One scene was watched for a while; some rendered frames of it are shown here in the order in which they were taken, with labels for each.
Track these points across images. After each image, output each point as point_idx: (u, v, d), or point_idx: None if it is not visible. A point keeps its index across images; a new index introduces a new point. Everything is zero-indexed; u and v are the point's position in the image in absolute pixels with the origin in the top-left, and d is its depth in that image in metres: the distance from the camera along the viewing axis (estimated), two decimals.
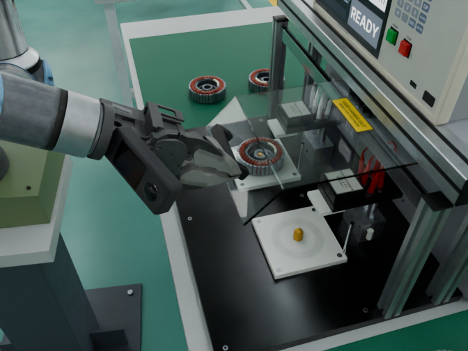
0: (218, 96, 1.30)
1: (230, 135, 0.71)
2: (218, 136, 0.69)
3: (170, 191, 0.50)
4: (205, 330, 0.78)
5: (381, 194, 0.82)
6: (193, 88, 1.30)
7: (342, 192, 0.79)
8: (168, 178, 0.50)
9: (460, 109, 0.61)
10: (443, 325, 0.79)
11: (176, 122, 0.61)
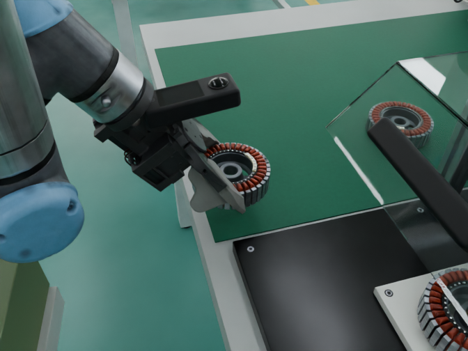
0: (252, 196, 0.59)
1: None
2: (399, 150, 0.29)
3: (230, 74, 0.54)
4: None
5: None
6: None
7: None
8: None
9: None
10: None
11: None
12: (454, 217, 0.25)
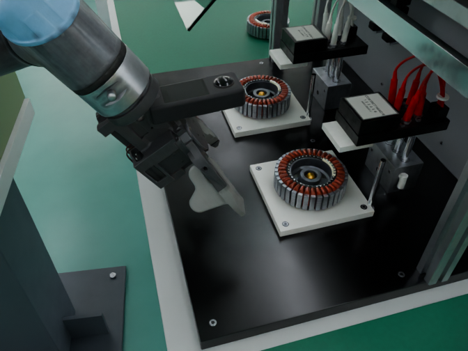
0: (333, 198, 0.65)
1: None
2: None
3: (235, 74, 0.54)
4: (187, 301, 0.58)
5: (420, 124, 0.62)
6: (284, 178, 0.66)
7: (370, 118, 0.60)
8: None
9: None
10: None
11: None
12: None
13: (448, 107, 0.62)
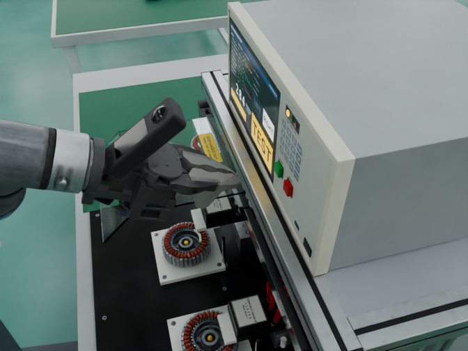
0: None
1: None
2: None
3: (170, 97, 0.54)
4: None
5: None
6: (186, 345, 0.83)
7: (244, 324, 0.80)
8: None
9: (339, 260, 0.58)
10: None
11: None
12: None
13: None
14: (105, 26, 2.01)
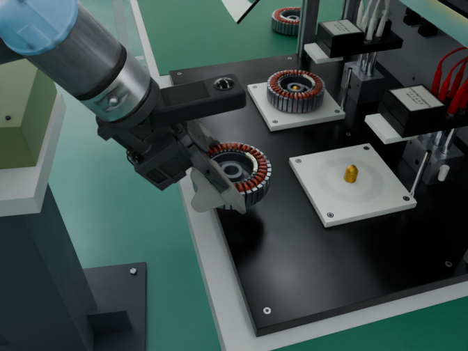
0: (252, 197, 0.59)
1: None
2: None
3: (235, 75, 0.54)
4: (237, 290, 0.59)
5: (465, 115, 0.63)
6: None
7: (417, 109, 0.60)
8: None
9: None
10: None
11: None
12: None
13: None
14: None
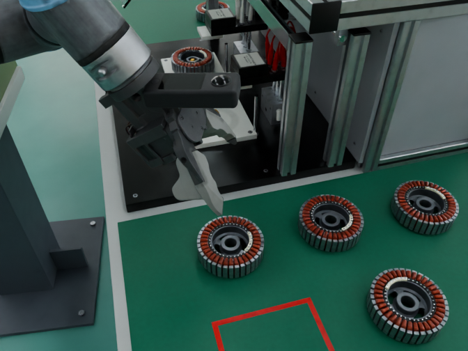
0: (235, 271, 0.70)
1: None
2: None
3: (239, 75, 0.54)
4: (122, 188, 0.88)
5: (284, 72, 0.92)
6: (201, 239, 0.73)
7: (245, 66, 0.89)
8: None
9: None
10: (335, 184, 0.88)
11: None
12: None
13: None
14: None
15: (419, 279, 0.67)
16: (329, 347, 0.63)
